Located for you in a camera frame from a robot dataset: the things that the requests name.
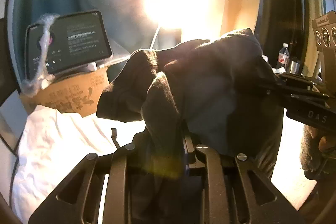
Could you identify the person's right hand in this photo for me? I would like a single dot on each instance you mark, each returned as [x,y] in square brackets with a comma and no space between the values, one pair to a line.
[328,144]

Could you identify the dark brown shirt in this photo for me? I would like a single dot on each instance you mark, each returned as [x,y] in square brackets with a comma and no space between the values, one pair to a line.
[204,77]

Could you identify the steel tumbler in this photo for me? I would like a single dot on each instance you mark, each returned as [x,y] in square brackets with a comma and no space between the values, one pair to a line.
[294,67]

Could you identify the brown cardboard box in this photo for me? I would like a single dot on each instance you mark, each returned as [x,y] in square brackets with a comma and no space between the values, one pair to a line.
[71,98]

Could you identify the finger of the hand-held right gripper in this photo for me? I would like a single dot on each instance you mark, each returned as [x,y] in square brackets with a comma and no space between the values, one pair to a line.
[294,91]
[299,79]

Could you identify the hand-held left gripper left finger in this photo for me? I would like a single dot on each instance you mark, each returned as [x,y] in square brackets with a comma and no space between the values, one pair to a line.
[118,174]

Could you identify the crumpled clear plastic wrap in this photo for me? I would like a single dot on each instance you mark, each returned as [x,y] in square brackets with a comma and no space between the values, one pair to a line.
[43,56]

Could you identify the black tablet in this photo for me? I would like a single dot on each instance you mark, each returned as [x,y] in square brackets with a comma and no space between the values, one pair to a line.
[78,40]

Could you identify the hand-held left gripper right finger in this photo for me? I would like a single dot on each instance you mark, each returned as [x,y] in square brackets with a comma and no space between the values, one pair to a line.
[210,174]

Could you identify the clear water bottle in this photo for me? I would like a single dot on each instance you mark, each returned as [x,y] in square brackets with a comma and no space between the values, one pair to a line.
[283,56]

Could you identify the white desk lamp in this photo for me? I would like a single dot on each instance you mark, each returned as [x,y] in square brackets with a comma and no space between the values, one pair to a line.
[176,1]

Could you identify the white tablet stand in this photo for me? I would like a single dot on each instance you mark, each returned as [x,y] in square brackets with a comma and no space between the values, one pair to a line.
[93,66]

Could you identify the white crumpled garment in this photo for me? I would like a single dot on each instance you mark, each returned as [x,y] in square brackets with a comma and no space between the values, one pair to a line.
[52,140]

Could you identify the translucent plastic sleeve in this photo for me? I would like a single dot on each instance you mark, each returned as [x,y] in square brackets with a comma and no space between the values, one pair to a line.
[118,53]

